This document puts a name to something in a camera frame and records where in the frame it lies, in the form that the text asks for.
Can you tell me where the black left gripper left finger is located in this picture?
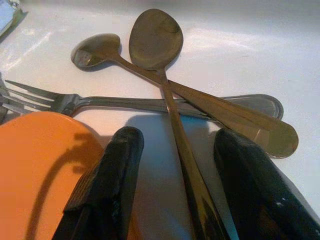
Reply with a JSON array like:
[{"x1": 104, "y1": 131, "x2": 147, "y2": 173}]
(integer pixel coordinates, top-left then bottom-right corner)
[{"x1": 51, "y1": 126, "x2": 145, "y2": 240}]

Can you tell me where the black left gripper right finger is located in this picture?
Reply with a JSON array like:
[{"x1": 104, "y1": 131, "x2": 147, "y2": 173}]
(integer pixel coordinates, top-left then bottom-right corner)
[{"x1": 213, "y1": 128, "x2": 320, "y2": 240}]

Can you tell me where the orange plate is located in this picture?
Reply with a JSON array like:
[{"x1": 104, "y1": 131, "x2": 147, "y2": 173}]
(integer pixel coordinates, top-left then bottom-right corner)
[{"x1": 0, "y1": 111, "x2": 145, "y2": 240}]

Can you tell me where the silver metal fork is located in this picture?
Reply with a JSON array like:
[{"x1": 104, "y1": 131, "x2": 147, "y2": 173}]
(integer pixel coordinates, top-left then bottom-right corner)
[{"x1": 4, "y1": 79, "x2": 285, "y2": 121}]

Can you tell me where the small gold metal spoon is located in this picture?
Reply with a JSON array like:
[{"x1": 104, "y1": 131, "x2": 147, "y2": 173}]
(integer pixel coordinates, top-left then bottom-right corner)
[{"x1": 71, "y1": 33, "x2": 300, "y2": 160}]

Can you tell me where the silver metal cutlery piece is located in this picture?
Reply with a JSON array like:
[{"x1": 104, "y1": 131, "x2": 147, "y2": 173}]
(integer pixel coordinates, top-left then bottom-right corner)
[{"x1": 0, "y1": 72, "x2": 16, "y2": 125}]

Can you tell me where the large gold metal spoon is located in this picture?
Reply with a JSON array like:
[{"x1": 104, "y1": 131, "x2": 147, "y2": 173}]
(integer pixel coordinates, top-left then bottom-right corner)
[{"x1": 128, "y1": 8, "x2": 232, "y2": 240}]

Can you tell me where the clear glass object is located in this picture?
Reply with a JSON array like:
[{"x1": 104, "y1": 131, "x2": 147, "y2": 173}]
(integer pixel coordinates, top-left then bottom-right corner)
[{"x1": 0, "y1": 0, "x2": 28, "y2": 43}]

